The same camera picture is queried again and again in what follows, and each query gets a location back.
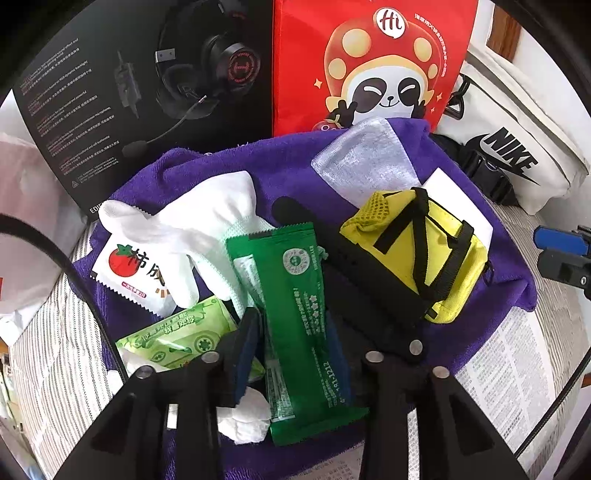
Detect black watch strap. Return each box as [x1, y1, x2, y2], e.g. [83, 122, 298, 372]
[270, 196, 429, 342]

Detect green tissue pack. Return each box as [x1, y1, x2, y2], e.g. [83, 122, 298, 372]
[116, 297, 238, 373]

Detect white tissue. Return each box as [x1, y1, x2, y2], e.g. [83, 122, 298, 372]
[216, 387, 271, 445]

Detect green wipe packet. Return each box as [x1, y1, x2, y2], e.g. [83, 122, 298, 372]
[226, 223, 367, 446]

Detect white sponge block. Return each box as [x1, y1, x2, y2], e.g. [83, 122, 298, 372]
[423, 168, 494, 251]

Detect white tomato sachet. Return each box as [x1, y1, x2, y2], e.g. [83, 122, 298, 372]
[90, 235, 176, 318]

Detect white glove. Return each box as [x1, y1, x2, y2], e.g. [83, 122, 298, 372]
[99, 171, 273, 317]

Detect yellow mini Adidas bag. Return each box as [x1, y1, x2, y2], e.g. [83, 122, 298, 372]
[339, 187, 488, 324]

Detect purple towel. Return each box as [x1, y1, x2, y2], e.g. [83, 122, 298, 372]
[71, 117, 539, 480]

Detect white Nike bag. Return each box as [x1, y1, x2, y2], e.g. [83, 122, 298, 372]
[436, 44, 590, 215]

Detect newspaper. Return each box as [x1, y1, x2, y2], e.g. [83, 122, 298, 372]
[291, 307, 556, 479]

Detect translucent organza pouch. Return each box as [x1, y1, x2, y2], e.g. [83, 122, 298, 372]
[311, 118, 421, 208]

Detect white Miniso plastic bag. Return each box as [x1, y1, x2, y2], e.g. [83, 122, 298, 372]
[0, 132, 89, 317]

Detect red panda paper bag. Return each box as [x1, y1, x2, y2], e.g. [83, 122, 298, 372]
[273, 0, 478, 136]

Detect black headset box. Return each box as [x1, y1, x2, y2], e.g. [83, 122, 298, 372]
[13, 1, 273, 217]

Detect black cable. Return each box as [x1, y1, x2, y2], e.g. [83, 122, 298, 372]
[0, 214, 130, 384]

